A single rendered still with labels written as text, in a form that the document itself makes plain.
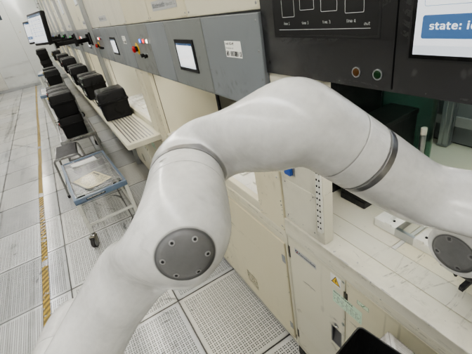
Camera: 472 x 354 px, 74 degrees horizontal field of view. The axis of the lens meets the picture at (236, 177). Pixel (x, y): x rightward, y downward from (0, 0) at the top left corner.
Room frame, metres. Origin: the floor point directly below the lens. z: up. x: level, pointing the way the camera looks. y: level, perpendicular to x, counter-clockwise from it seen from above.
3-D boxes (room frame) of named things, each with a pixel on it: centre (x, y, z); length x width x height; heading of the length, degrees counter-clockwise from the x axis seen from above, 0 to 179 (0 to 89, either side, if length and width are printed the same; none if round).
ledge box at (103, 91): (3.04, 1.02, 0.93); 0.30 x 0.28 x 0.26; 23
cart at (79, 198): (2.60, 1.27, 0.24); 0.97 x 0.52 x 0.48; 28
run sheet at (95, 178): (2.43, 1.22, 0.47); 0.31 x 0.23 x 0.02; 47
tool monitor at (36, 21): (3.43, 1.38, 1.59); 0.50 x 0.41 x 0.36; 116
